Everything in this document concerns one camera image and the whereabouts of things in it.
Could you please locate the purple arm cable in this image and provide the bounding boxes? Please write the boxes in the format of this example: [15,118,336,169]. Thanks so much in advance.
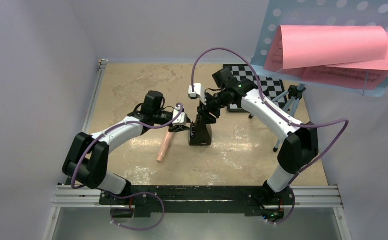
[70,102,185,232]
[192,47,350,226]

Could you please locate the pink sheet music front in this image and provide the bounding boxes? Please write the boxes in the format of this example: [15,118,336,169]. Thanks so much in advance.
[263,25,388,72]

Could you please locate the pink sheet music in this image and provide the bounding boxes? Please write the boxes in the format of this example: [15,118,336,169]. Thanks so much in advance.
[263,31,388,91]
[263,25,388,72]

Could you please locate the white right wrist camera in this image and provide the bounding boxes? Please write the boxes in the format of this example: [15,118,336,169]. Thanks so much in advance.
[188,83,204,100]

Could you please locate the black metronome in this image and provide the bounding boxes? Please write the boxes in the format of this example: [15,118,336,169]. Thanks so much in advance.
[188,113,212,147]

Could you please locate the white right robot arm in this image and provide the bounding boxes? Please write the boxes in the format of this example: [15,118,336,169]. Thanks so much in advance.
[188,67,319,204]

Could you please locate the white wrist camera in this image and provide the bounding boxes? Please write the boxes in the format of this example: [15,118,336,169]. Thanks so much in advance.
[188,83,204,100]
[172,108,188,126]

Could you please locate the pink recorder flute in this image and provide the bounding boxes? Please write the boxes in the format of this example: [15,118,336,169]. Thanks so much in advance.
[156,132,174,163]

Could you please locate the aluminium frame rail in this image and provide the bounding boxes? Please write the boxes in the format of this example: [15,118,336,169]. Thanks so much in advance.
[42,58,352,240]

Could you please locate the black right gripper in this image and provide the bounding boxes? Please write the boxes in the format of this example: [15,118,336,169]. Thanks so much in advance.
[197,90,230,126]

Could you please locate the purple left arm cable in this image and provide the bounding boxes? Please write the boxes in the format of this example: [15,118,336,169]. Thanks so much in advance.
[70,102,185,232]

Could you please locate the pink sheet music back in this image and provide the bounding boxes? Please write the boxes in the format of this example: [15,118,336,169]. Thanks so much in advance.
[263,31,388,91]

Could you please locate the black white chessboard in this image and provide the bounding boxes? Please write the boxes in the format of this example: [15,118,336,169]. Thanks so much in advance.
[223,64,286,113]

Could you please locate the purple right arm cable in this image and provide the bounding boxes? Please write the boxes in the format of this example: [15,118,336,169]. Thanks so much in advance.
[192,47,350,226]

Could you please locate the light blue music stand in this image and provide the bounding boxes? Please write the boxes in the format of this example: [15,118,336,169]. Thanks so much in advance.
[248,0,388,153]

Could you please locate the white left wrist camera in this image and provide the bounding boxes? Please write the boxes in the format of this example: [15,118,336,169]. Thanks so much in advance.
[172,108,188,126]

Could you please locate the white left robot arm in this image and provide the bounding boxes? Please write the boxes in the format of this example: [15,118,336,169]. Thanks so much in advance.
[62,90,188,205]

